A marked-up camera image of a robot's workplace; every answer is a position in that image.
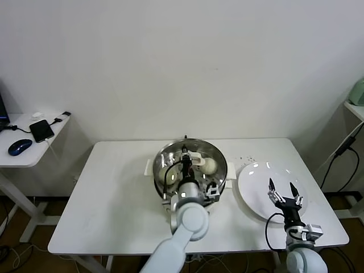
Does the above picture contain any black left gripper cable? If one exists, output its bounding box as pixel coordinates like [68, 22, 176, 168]
[161, 160, 184, 206]

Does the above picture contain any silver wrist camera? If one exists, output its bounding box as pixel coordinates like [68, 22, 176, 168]
[204, 183, 222, 201]
[301, 224, 324, 242]

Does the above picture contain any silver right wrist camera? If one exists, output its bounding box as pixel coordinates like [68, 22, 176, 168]
[301, 224, 324, 242]

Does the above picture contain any blue computer mouse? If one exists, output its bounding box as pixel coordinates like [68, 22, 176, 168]
[7, 138, 34, 156]

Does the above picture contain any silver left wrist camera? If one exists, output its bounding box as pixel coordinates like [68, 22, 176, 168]
[204, 183, 222, 201]

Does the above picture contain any white electric cooking pot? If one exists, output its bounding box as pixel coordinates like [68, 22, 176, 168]
[144, 159, 237, 220]

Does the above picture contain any white charging cable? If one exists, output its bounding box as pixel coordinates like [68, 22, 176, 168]
[44, 138, 62, 171]

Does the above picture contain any pale green appliance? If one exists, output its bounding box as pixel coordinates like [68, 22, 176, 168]
[347, 79, 364, 107]

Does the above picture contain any round glass pot lid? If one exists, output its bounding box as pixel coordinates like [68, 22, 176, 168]
[153, 138, 229, 204]

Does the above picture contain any white round plate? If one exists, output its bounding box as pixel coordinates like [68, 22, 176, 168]
[237, 162, 309, 224]

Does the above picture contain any black usb adapter cable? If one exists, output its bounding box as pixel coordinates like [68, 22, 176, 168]
[0, 111, 72, 134]

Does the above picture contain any white small table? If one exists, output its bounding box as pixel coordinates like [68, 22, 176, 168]
[342, 101, 364, 127]

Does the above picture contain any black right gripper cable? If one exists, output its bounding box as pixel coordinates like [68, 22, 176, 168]
[264, 212, 289, 253]

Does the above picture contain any white rounded desk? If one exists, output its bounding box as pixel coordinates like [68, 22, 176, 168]
[0, 112, 72, 243]

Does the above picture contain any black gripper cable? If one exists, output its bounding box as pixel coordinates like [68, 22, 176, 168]
[161, 160, 184, 206]
[264, 212, 289, 253]

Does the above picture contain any perforated steel steamer basket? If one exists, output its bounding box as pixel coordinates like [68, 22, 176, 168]
[153, 139, 229, 207]

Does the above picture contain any black smartphone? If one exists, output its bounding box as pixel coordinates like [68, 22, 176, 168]
[29, 119, 55, 143]

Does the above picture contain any black power adapter cable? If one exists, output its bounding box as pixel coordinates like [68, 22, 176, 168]
[320, 135, 361, 192]

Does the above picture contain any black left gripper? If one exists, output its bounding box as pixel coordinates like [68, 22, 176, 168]
[180, 144, 196, 183]

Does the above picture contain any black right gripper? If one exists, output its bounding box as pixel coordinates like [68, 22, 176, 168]
[267, 177, 305, 228]

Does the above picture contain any white steamed baozi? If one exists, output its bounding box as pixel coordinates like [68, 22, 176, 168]
[158, 167, 179, 185]
[200, 158, 219, 175]

